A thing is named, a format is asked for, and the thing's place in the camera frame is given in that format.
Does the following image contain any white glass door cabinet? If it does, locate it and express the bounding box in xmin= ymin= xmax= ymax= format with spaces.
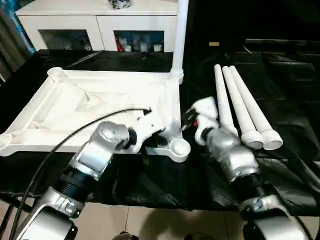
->
xmin=14 ymin=0 xmax=180 ymax=54

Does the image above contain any black folding stand frame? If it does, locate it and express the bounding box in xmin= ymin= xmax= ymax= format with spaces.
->
xmin=0 ymin=192 xmax=18 ymax=240

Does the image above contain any white plastic table leg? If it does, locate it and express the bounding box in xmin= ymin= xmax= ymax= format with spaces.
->
xmin=214 ymin=63 xmax=240 ymax=139
xmin=228 ymin=65 xmax=284 ymax=151
xmin=169 ymin=0 xmax=190 ymax=85
xmin=221 ymin=66 xmax=265 ymax=150

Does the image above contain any grey curtain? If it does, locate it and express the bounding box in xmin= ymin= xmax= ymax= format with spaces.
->
xmin=0 ymin=7 xmax=37 ymax=82

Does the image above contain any black mat cover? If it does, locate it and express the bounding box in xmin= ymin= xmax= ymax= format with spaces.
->
xmin=0 ymin=44 xmax=320 ymax=217

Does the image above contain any dark robot waist part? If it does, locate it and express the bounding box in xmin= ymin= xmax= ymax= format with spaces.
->
xmin=186 ymin=232 xmax=209 ymax=240
xmin=113 ymin=231 xmax=139 ymax=240

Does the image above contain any dark speckled object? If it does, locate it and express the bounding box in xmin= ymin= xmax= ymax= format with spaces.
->
xmin=108 ymin=0 xmax=133 ymax=10

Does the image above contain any white plastic table top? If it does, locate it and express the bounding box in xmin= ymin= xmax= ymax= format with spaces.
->
xmin=0 ymin=66 xmax=192 ymax=164

